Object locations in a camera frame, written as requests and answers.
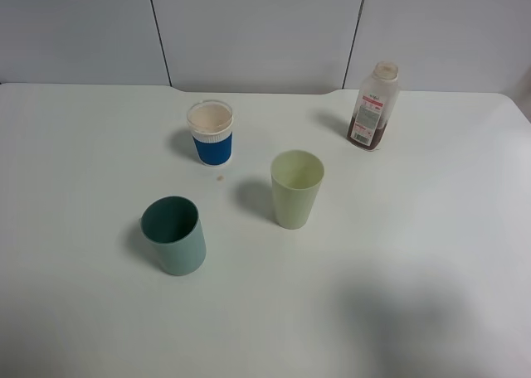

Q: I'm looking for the clear cup blue sleeve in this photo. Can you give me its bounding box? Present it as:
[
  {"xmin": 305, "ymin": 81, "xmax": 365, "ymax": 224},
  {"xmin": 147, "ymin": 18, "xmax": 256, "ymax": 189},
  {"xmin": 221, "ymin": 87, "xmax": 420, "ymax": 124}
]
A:
[{"xmin": 187, "ymin": 99, "xmax": 234, "ymax": 167}]

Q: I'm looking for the light green plastic cup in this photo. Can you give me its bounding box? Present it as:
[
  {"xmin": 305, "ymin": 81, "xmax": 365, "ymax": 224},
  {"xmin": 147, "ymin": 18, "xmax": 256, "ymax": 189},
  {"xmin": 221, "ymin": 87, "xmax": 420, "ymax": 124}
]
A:
[{"xmin": 270, "ymin": 150, "xmax": 324, "ymax": 230}]

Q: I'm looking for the teal plastic cup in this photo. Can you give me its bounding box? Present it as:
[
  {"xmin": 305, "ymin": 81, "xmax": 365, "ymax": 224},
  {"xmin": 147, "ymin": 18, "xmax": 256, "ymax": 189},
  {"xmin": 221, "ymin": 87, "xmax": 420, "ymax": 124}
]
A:
[{"xmin": 140, "ymin": 196, "xmax": 207, "ymax": 276}]

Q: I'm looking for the plastic drink bottle brown liquid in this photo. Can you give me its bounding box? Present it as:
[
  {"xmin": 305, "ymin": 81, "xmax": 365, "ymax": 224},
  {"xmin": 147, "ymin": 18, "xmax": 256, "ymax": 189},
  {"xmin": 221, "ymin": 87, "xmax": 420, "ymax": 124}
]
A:
[{"xmin": 347, "ymin": 61, "xmax": 399, "ymax": 151}]

